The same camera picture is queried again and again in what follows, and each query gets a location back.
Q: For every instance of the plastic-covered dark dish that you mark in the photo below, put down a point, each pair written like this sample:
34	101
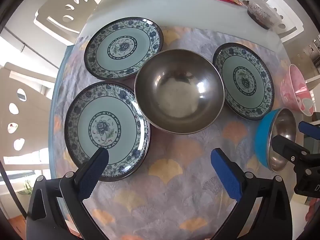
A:
262	12

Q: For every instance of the blue steel bowl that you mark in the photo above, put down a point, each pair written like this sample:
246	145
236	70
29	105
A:
262	140

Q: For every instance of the floral blue-green plate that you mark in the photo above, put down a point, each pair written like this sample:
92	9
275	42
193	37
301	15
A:
245	80
122	47
105	127

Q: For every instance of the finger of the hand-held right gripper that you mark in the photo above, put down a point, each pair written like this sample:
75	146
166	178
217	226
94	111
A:
310	130
283	145

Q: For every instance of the pastel leaf-print tablecloth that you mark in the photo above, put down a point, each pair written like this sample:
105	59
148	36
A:
175	167

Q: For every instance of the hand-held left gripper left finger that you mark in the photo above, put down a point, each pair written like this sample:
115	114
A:
96	170

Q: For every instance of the large steel bowl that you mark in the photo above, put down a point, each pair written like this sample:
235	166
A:
178	92

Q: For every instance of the green potted plant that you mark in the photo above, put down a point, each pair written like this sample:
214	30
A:
26	186

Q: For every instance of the pink patterned bowl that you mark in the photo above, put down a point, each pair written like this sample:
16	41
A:
295	85

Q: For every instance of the white cutout-back chair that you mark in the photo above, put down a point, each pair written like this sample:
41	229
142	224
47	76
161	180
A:
25	85
57	5
292	22

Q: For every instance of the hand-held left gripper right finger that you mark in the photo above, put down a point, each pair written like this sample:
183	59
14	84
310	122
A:
226	172

